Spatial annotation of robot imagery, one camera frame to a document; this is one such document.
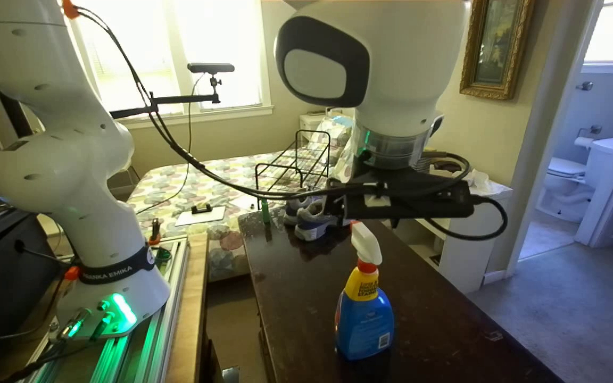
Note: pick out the aluminium rail with green light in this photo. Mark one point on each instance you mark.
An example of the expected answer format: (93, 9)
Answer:
(151, 333)

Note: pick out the white grey running sneaker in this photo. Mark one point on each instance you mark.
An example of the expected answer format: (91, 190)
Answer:
(289, 214)
(313, 225)

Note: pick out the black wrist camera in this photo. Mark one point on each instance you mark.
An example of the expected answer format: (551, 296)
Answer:
(449, 202)

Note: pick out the small red brown tool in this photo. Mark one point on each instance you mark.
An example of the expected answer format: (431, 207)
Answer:
(155, 235)

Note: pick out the white paper sheet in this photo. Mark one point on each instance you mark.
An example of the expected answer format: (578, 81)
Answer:
(201, 220)

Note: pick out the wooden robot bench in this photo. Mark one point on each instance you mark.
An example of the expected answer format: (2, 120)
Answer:
(189, 320)

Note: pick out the black mounted stereo camera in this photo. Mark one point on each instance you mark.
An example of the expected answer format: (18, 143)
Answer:
(211, 68)

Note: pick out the white toilet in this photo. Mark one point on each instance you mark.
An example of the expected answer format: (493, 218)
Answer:
(563, 177)

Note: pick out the bed with floral quilt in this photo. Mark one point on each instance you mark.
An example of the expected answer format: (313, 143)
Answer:
(192, 184)

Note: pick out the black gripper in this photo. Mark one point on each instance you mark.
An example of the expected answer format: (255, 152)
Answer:
(402, 184)

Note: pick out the white nightstand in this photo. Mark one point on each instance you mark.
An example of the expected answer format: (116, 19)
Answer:
(469, 256)

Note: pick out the grey round knob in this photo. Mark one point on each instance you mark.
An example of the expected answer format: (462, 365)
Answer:
(230, 374)

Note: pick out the gold framed picture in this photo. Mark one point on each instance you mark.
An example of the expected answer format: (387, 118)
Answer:
(473, 71)

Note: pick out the black controller box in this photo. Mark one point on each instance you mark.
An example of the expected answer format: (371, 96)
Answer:
(2, 284)

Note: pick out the white bathroom vanity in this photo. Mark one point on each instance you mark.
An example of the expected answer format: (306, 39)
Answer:
(602, 145)

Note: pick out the blue spray bottle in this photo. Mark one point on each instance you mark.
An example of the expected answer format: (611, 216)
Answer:
(363, 325)

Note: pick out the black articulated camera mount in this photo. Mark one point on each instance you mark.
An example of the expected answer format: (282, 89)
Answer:
(179, 99)

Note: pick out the bright bedroom window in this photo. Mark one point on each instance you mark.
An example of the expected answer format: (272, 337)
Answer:
(229, 35)

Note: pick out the green marker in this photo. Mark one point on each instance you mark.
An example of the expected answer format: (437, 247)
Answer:
(267, 214)

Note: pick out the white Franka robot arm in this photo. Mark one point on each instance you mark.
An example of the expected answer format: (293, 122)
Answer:
(73, 163)

